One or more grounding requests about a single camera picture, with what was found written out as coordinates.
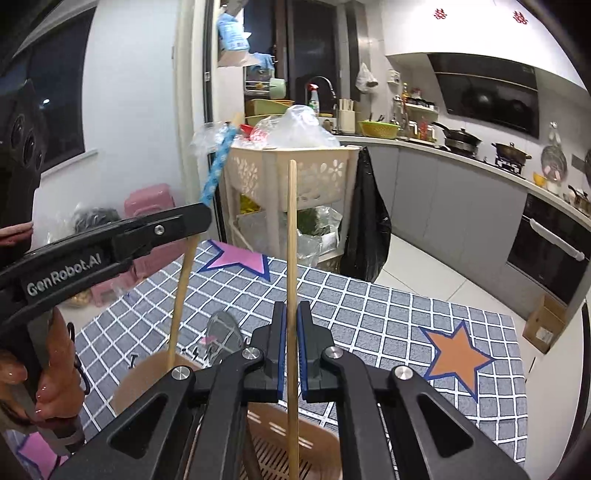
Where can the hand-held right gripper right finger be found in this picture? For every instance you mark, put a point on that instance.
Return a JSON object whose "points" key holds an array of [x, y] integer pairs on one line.
{"points": [[302, 360]]}

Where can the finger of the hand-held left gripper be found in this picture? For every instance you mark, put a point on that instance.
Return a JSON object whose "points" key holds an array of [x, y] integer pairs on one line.
{"points": [[180, 221]]}

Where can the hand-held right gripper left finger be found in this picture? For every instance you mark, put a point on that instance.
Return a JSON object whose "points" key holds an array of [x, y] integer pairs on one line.
{"points": [[282, 360]]}

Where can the blue patterned wooden chopstick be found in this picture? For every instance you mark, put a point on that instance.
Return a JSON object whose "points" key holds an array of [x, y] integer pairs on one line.
{"points": [[215, 168]]}

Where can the plain wooden chopstick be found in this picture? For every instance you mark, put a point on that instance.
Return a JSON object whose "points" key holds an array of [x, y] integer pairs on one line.
{"points": [[292, 230]]}

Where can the brown plastic utensil holder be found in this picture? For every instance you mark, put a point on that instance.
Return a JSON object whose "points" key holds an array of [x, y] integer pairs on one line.
{"points": [[138, 383]]}

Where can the person's left hand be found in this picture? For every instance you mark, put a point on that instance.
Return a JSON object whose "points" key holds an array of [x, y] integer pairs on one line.
{"points": [[64, 364]]}

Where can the clear crinkled plastic bag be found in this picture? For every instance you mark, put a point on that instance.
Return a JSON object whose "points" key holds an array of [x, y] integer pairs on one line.
{"points": [[60, 237]]}

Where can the grey metal spoon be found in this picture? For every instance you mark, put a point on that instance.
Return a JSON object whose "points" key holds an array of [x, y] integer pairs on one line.
{"points": [[226, 337]]}

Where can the dark plastic bag bundle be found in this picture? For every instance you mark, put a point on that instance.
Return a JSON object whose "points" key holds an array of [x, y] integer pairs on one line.
{"points": [[97, 219]]}

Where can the grey checked star tablecloth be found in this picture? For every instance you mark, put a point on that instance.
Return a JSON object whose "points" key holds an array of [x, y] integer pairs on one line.
{"points": [[369, 314]]}

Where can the bag of green vegetables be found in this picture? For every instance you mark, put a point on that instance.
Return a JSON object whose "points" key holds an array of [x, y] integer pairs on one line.
{"points": [[318, 221]]}

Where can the green plastic basin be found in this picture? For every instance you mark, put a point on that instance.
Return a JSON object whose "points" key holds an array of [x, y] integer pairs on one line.
{"points": [[268, 107]]}

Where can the beige plastic storage cart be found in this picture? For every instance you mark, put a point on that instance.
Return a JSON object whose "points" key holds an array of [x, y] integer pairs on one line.
{"points": [[318, 180]]}

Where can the clear plastic bag pile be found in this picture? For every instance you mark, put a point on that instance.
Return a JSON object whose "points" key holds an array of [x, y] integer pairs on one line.
{"points": [[300, 129]]}

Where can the black trash bag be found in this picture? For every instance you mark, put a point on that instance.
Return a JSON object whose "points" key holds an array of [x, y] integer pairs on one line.
{"points": [[367, 221]]}

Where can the green plastic cup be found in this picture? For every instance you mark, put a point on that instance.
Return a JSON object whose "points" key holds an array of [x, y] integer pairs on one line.
{"points": [[277, 88]]}

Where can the dark window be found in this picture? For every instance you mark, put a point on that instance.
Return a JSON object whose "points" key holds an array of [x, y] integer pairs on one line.
{"points": [[60, 101]]}

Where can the beige cardboard tray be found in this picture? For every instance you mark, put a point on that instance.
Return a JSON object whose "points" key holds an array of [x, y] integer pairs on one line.
{"points": [[235, 59]]}

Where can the blue cloth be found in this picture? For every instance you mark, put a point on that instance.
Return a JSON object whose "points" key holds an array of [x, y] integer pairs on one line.
{"points": [[264, 61]]}

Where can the white spray bottle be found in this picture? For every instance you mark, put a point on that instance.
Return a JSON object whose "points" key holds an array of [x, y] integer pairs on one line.
{"points": [[314, 99]]}

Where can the white cutlery holder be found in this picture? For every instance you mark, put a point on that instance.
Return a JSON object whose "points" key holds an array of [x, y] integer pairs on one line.
{"points": [[346, 120]]}

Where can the blue white package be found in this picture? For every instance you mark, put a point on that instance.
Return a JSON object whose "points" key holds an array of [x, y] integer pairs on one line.
{"points": [[232, 32]]}

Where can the chrome kitchen faucet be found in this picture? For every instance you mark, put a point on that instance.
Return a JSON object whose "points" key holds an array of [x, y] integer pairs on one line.
{"points": [[330, 85]]}

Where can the grey kitchen cabinets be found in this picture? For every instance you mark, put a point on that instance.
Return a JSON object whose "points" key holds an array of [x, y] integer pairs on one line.
{"points": [[438, 207]]}

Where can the green plastic colander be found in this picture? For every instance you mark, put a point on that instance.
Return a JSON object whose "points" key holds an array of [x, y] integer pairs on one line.
{"points": [[378, 129]]}

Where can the hanging white plastic bag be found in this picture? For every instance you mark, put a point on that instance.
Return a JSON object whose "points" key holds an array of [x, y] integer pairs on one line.
{"points": [[366, 78]]}

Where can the cardboard box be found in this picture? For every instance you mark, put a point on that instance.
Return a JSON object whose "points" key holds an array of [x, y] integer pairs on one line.
{"points": [[545, 327]]}

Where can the black built-in oven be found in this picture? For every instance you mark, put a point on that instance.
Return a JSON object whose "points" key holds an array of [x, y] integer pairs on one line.
{"points": [[540, 258]]}

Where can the condiment rack with bottles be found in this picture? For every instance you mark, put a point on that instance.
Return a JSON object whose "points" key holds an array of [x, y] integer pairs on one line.
{"points": [[415, 110]]}

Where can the black frying pan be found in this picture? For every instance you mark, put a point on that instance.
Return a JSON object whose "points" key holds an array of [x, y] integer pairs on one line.
{"points": [[461, 138]]}

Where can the gas stove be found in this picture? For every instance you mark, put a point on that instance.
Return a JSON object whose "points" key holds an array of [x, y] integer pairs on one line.
{"points": [[505, 167]]}

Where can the yellow bowl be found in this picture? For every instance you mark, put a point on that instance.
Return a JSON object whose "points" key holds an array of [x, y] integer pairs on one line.
{"points": [[539, 180]]}

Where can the white bowl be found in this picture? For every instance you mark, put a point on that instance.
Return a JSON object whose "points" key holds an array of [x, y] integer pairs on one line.
{"points": [[553, 188]]}

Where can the small steel saucepan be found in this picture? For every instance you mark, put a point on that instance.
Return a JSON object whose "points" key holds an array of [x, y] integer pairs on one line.
{"points": [[579, 197]]}

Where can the black range hood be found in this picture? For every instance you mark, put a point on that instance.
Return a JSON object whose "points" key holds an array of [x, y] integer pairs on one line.
{"points": [[489, 97]]}

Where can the white wall socket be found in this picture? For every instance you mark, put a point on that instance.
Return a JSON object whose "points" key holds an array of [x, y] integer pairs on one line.
{"points": [[394, 76]]}

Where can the red paper wall decal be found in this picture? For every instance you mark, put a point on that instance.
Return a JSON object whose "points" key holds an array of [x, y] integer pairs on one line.
{"points": [[441, 14], [520, 16]]}

